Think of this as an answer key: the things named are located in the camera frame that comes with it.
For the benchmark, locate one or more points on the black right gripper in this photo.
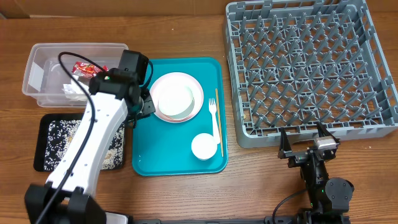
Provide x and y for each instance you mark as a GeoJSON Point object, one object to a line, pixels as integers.
{"type": "Point", "coordinates": [304, 155]}

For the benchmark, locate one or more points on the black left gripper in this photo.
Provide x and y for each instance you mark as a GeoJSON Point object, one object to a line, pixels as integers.
{"type": "Point", "coordinates": [150, 106]}

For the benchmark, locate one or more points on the white bowl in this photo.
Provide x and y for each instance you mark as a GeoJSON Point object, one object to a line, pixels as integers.
{"type": "Point", "coordinates": [176, 101]}

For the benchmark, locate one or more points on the white plastic cup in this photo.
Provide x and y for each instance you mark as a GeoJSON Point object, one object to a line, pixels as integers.
{"type": "Point", "coordinates": [204, 146]}

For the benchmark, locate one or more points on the red snack wrapper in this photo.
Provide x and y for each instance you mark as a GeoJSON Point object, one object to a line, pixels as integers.
{"type": "Point", "coordinates": [87, 70]}

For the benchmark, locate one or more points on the rice and peanut leftovers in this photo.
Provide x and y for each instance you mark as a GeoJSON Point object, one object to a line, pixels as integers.
{"type": "Point", "coordinates": [60, 135]}

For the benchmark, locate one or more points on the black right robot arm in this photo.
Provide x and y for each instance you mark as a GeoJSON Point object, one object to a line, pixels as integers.
{"type": "Point", "coordinates": [329, 197]}

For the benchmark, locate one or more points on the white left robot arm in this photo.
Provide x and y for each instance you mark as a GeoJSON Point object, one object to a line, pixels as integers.
{"type": "Point", "coordinates": [115, 96]}

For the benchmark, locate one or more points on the grey dishwasher rack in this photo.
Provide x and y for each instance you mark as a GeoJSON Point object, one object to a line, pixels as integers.
{"type": "Point", "coordinates": [294, 64]}

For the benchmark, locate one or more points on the pink plate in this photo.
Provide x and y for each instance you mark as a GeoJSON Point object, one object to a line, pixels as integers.
{"type": "Point", "coordinates": [177, 78]}

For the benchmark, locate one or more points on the teal plastic tray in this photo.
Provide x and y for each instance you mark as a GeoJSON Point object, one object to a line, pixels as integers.
{"type": "Point", "coordinates": [163, 148]}

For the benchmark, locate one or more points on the white plastic fork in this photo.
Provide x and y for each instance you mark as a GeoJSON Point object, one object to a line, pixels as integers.
{"type": "Point", "coordinates": [213, 110]}

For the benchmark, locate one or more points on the wooden chopstick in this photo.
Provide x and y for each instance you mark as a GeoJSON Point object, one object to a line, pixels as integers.
{"type": "Point", "coordinates": [219, 122]}

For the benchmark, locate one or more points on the crumpled white tissue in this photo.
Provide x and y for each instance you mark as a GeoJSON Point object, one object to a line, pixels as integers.
{"type": "Point", "coordinates": [73, 88]}

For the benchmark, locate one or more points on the black plastic tray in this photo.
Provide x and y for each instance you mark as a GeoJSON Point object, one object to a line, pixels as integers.
{"type": "Point", "coordinates": [42, 135]}

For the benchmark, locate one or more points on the clear plastic bin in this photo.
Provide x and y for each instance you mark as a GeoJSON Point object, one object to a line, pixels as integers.
{"type": "Point", "coordinates": [45, 80]}

